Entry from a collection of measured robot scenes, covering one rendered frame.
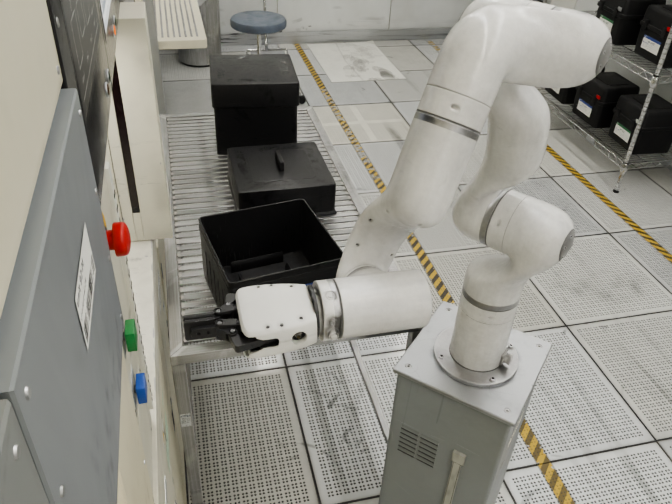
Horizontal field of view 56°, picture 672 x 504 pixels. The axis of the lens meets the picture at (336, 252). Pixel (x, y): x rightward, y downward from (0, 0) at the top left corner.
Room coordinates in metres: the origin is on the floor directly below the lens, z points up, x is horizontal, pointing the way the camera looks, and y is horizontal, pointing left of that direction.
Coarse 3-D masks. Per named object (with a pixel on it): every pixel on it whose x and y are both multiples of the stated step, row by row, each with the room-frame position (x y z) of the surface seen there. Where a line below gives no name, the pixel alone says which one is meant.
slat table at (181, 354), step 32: (192, 128) 2.13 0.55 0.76; (320, 128) 2.19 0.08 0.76; (192, 160) 1.88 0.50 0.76; (224, 160) 1.90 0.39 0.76; (192, 192) 1.68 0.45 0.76; (224, 192) 1.69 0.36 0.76; (352, 192) 1.73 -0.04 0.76; (192, 224) 1.50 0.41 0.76; (352, 224) 1.55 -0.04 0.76; (192, 288) 1.22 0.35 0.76; (192, 352) 1.00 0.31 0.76; (224, 352) 1.01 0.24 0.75; (192, 416) 1.25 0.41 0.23; (384, 416) 1.29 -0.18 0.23; (192, 448) 0.99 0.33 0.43; (192, 480) 0.98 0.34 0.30
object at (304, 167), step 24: (288, 144) 1.84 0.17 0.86; (312, 144) 1.85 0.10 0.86; (240, 168) 1.67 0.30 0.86; (264, 168) 1.67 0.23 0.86; (288, 168) 1.68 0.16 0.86; (312, 168) 1.69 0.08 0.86; (240, 192) 1.53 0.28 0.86; (264, 192) 1.54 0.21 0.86; (288, 192) 1.56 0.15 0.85; (312, 192) 1.58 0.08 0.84
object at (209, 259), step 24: (216, 216) 1.30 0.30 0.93; (240, 216) 1.32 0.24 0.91; (264, 216) 1.35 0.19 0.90; (288, 216) 1.38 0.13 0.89; (312, 216) 1.33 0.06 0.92; (216, 240) 1.30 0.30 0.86; (240, 240) 1.32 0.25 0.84; (264, 240) 1.35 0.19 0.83; (288, 240) 1.38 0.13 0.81; (312, 240) 1.33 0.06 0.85; (216, 264) 1.12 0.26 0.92; (240, 264) 1.29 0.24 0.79; (264, 264) 1.32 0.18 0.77; (288, 264) 1.29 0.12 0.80; (312, 264) 1.12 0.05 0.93; (336, 264) 1.14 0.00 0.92; (216, 288) 1.15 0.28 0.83
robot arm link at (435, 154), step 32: (416, 128) 0.76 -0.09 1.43; (448, 128) 0.74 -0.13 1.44; (416, 160) 0.73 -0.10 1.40; (448, 160) 0.73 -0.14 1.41; (384, 192) 0.75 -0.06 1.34; (416, 192) 0.71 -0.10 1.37; (448, 192) 0.72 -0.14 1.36; (384, 224) 0.76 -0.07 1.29; (416, 224) 0.70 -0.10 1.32; (352, 256) 0.76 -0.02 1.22; (384, 256) 0.77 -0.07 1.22
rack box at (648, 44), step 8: (648, 8) 3.57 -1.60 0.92; (656, 8) 3.52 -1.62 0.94; (664, 8) 3.51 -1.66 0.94; (648, 16) 3.54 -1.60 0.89; (656, 16) 3.49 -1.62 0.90; (664, 16) 3.43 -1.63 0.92; (640, 24) 3.57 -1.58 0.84; (648, 24) 3.51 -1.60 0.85; (656, 24) 3.46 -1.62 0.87; (664, 24) 3.41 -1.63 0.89; (640, 32) 3.57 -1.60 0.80; (648, 32) 3.50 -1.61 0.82; (656, 32) 3.43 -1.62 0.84; (664, 32) 3.37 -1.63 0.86; (640, 40) 3.55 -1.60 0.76; (648, 40) 3.48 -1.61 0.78; (656, 40) 3.42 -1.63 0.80; (664, 40) 3.37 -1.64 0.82; (640, 48) 3.53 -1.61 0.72; (648, 48) 3.46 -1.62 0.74; (656, 48) 3.40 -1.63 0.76; (648, 56) 3.45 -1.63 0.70; (656, 56) 3.39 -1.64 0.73; (656, 64) 3.38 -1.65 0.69; (664, 64) 3.33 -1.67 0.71
